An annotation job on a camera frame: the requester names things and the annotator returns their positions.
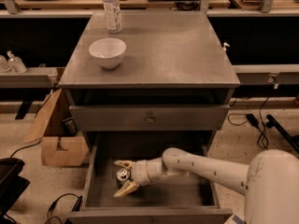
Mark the green soda can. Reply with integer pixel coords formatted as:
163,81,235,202
116,168,131,189

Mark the clear plastic water bottle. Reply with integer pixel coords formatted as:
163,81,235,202
103,0,122,34

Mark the black cable on floor right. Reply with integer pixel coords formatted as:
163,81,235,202
227,93,299,151

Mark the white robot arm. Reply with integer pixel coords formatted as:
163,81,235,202
114,147,299,224

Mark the white ceramic bowl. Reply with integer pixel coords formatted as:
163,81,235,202
89,38,126,69

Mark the black cable on floor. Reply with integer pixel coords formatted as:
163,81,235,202
227,93,299,151
45,192,82,224

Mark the open grey middle drawer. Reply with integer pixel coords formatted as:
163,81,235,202
68,131,232,224

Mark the white pump dispenser top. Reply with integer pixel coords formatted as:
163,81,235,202
222,42,230,51

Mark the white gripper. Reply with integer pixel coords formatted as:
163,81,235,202
114,158,166,198

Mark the black cable on floor left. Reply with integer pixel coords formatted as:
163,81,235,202
45,192,82,224

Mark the closed grey top drawer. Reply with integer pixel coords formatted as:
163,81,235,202
69,105,229,132

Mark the grey wooden drawer cabinet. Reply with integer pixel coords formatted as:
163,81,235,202
58,9,241,224

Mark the black chair at left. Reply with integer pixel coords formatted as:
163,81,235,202
0,158,30,224

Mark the clear sanitizer pump bottle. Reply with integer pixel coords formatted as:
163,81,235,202
7,50,27,74

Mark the brown cardboard box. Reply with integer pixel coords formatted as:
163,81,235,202
21,67,91,168

